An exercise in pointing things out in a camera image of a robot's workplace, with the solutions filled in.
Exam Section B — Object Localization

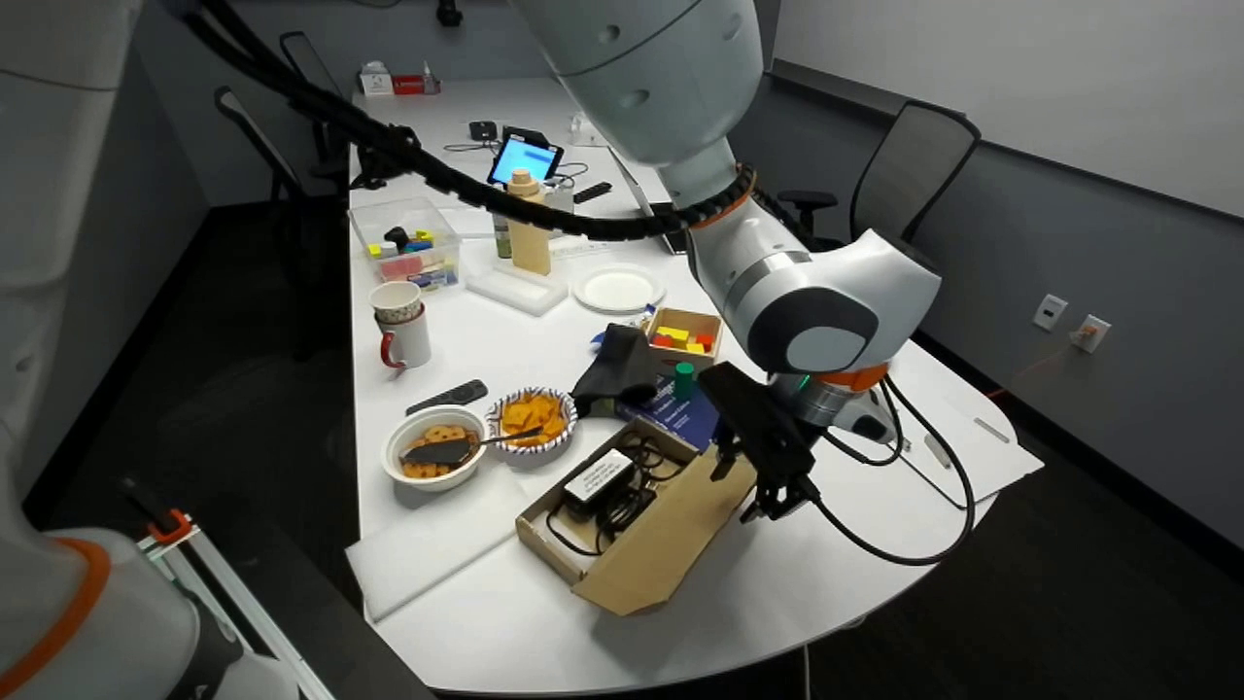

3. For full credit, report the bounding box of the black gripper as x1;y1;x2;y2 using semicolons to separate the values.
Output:
701;362;825;527

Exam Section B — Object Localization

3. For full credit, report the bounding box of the brown cardboard box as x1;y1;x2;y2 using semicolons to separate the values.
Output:
513;419;763;619

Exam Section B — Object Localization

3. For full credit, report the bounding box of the small wooden box with fruit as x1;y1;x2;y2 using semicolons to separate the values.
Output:
640;302;724;366

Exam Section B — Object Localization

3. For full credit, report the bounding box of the red and white small box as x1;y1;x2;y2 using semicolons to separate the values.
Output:
359;59;438;101

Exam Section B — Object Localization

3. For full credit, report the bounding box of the blue and red book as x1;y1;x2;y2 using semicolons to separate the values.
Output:
617;383;724;454

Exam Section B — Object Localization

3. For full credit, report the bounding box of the white paper sheet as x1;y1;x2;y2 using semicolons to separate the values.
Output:
891;341;1047;502

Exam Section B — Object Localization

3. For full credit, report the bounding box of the patterned bowl with orange chips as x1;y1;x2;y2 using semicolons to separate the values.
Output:
487;385;578;460

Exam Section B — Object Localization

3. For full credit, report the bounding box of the white round plate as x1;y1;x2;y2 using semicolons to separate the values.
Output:
573;263;662;320

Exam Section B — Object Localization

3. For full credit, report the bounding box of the metal spoon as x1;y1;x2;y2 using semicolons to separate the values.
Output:
408;423;548;471

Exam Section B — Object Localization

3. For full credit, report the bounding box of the white rectangular tray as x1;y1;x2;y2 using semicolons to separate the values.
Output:
462;247;573;320

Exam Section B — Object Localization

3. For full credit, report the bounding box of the black mesh office chair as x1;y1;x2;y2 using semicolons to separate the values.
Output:
763;99;983;258

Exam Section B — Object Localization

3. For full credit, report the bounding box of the beige water bottle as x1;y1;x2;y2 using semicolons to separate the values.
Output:
505;173;556;282

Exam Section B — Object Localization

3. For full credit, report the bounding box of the white bowl with crackers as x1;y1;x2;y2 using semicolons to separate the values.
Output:
381;402;493;495

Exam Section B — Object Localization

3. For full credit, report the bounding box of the black tablet with lit screen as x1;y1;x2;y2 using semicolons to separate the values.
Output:
487;123;567;195

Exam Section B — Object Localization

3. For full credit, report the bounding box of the clear plastic toy bin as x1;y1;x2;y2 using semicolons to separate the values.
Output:
351;190;462;295

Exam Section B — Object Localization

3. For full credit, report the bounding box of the white wall outlet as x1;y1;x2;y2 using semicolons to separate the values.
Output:
1070;311;1115;358
1030;293;1073;336

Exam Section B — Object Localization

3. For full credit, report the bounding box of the white mug with red handle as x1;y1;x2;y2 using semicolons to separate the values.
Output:
368;282;435;372

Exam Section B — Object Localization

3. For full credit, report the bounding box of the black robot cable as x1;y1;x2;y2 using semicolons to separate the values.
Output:
192;0;978;573

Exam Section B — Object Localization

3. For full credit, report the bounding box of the grey robot stand rail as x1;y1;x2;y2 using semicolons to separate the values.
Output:
128;481;339;700

